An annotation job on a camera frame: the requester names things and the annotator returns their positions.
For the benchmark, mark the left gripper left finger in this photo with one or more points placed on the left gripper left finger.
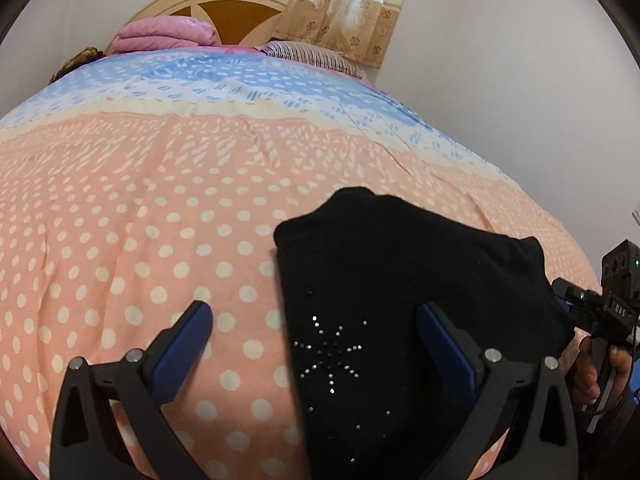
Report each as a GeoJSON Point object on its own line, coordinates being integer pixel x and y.
{"type": "Point", "coordinates": [86, 442]}

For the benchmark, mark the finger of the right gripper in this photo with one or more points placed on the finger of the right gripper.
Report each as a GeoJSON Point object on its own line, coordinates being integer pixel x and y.
{"type": "Point", "coordinates": [583, 306]}

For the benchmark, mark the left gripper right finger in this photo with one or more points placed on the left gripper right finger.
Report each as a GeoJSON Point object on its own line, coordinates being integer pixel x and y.
{"type": "Point", "coordinates": [527, 403]}

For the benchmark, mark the black pants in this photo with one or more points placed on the black pants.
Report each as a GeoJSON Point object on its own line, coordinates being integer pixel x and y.
{"type": "Point", "coordinates": [354, 276]}

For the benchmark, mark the person's right hand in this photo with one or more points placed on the person's right hand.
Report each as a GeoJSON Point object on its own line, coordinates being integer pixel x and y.
{"type": "Point", "coordinates": [586, 390]}

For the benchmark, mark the polka dot bed cover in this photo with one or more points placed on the polka dot bed cover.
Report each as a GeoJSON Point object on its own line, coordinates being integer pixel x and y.
{"type": "Point", "coordinates": [142, 182]}

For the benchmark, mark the striped pillow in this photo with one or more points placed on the striped pillow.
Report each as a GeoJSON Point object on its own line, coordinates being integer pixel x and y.
{"type": "Point", "coordinates": [308, 54]}

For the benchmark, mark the brown plush item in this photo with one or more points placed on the brown plush item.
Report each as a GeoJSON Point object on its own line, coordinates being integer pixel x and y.
{"type": "Point", "coordinates": [84, 57]}

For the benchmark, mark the pink folded blanket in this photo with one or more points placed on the pink folded blanket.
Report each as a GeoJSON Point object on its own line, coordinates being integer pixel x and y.
{"type": "Point", "coordinates": [164, 32]}

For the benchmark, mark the cream wooden headboard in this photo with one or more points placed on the cream wooden headboard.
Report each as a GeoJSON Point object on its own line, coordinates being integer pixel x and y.
{"type": "Point", "coordinates": [247, 23]}

